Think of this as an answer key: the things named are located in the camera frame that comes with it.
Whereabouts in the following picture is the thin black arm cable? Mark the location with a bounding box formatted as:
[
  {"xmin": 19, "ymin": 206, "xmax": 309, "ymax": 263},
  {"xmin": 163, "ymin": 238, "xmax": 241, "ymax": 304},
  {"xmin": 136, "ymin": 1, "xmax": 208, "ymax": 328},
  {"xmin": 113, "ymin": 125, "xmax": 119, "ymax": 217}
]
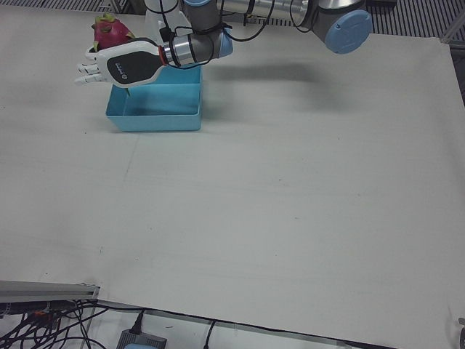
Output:
[{"xmin": 157, "ymin": 0, "xmax": 278, "ymax": 68}]

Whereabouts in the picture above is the aluminium profile rail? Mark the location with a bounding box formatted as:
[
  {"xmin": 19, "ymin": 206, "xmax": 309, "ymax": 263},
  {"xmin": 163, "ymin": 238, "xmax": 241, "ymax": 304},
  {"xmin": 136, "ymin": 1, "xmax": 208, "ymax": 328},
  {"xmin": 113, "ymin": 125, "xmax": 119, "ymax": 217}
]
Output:
[{"xmin": 0, "ymin": 279, "xmax": 101, "ymax": 303}]

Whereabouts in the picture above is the light blue plastic bin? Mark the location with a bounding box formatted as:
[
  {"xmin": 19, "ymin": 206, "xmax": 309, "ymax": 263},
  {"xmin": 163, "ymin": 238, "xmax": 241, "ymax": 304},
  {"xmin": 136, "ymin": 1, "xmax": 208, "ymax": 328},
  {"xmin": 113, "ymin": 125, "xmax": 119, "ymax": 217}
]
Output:
[{"xmin": 105, "ymin": 64, "xmax": 203, "ymax": 132}]

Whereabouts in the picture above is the aluminium frame corner profile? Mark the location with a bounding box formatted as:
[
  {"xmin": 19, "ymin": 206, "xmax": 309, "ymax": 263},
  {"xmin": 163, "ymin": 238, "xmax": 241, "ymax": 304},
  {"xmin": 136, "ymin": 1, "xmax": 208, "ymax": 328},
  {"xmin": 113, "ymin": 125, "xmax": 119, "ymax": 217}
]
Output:
[{"xmin": 440, "ymin": 7, "xmax": 465, "ymax": 47}]

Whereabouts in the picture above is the pink dragon fruit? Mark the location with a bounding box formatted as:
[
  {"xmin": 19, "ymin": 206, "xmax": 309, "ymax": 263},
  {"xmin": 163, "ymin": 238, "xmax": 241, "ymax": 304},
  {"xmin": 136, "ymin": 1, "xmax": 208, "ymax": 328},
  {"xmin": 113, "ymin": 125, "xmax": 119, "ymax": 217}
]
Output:
[{"xmin": 90, "ymin": 12, "xmax": 137, "ymax": 52}]

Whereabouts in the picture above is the tangled black cable bundle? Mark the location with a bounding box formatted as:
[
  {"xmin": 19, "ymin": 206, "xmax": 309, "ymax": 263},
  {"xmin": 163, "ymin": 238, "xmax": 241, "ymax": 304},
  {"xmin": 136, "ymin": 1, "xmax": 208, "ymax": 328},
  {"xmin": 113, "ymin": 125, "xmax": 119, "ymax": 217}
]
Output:
[{"xmin": 0, "ymin": 297, "xmax": 112, "ymax": 349}]

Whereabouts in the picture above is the grey power adapter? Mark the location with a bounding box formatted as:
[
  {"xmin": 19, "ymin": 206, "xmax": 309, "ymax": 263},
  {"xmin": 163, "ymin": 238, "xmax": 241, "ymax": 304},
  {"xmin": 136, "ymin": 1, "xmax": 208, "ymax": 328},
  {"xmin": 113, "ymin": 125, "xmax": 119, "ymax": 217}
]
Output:
[{"xmin": 116, "ymin": 328, "xmax": 168, "ymax": 349}]

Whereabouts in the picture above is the black cable along table edge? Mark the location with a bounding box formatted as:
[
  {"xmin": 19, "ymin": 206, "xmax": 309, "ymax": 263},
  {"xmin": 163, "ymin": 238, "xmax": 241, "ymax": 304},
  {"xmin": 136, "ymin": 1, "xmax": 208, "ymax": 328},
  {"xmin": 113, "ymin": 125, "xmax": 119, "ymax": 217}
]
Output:
[{"xmin": 97, "ymin": 299, "xmax": 404, "ymax": 349}]

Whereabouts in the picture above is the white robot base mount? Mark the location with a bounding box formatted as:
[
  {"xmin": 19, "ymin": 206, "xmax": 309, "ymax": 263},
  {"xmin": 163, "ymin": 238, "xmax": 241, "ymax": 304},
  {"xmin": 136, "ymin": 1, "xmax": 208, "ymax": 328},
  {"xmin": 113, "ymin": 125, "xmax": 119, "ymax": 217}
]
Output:
[{"xmin": 144, "ymin": 0, "xmax": 190, "ymax": 41}]

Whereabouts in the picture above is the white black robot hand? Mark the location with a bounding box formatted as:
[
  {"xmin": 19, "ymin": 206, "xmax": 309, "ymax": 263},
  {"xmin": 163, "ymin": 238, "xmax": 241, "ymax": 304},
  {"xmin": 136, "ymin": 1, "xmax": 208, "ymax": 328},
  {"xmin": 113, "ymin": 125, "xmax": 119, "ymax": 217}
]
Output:
[{"xmin": 73, "ymin": 36, "xmax": 169, "ymax": 89}]

